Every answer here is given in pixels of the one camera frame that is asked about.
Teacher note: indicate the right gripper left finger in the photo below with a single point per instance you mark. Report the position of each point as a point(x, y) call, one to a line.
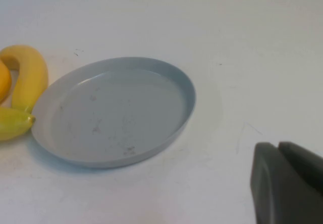
point(277, 196)

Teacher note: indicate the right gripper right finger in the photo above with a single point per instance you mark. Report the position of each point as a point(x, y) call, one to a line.
point(305, 163)

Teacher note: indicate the yellow banana with pale tip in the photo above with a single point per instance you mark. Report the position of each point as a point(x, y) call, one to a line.
point(15, 124)

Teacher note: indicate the yellow banana with green tip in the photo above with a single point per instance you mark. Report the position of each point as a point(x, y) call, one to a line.
point(31, 77)

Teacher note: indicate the orange-yellow mango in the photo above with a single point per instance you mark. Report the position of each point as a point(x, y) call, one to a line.
point(4, 81)

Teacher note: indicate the grey round plate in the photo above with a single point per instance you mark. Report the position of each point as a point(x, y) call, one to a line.
point(113, 113)

